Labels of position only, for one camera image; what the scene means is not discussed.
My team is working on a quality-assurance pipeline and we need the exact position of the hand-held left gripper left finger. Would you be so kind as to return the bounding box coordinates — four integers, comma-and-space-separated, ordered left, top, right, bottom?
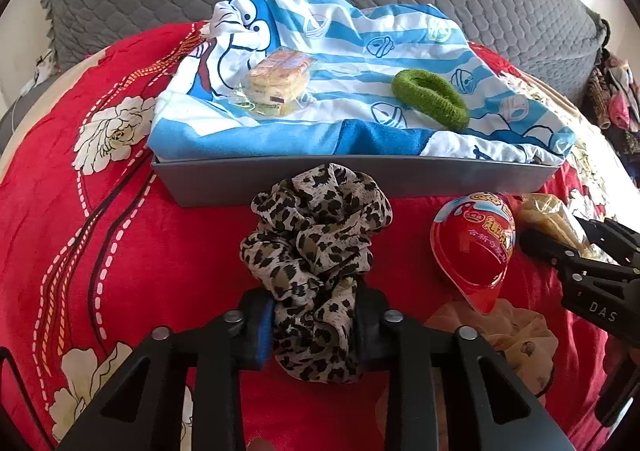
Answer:
57, 288, 276, 451

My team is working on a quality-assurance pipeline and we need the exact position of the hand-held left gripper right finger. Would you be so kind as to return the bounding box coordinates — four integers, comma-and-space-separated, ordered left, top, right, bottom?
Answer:
352, 281, 576, 451

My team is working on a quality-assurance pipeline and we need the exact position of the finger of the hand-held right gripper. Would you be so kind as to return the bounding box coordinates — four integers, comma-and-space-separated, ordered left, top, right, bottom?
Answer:
519, 228, 640, 282
574, 216, 640, 263

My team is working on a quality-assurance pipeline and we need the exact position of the yellow cake packet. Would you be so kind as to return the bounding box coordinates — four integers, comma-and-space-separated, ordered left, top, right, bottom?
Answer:
515, 193, 591, 259

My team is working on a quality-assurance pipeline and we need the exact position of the red egg-shaped toy pack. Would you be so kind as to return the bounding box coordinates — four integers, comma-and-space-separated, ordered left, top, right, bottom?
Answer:
430, 191, 517, 316

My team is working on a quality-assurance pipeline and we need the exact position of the beige sheer scrunchie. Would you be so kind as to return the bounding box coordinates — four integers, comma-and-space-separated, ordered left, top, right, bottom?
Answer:
375, 298, 559, 451

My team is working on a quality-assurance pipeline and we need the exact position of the leopard print scrunchie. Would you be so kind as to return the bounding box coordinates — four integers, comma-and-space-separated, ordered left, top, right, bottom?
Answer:
240, 163, 393, 384

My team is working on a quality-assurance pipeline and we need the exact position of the grey storage box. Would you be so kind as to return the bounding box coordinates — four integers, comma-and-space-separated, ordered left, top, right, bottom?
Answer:
150, 153, 558, 209

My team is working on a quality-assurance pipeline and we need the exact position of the green fuzzy scrunchie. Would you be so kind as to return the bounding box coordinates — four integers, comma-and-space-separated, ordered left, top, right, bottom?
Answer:
391, 69, 471, 132

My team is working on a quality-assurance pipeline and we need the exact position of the clear sandwich cake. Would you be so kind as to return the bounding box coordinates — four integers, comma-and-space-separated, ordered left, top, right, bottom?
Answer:
232, 47, 318, 119

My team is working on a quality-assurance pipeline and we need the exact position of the pile of clothes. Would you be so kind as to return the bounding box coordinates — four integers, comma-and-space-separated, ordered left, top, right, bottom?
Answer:
582, 48, 640, 156

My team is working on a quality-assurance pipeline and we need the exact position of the red floral blanket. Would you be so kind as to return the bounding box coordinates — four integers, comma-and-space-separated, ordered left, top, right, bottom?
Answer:
0, 21, 640, 451

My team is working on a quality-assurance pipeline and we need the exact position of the blue striped cartoon cloth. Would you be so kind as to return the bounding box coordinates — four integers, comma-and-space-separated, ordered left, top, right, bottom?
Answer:
150, 0, 578, 166

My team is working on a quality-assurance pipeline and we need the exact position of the white charging cable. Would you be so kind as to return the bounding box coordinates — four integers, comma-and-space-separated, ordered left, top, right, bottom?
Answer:
10, 53, 53, 118

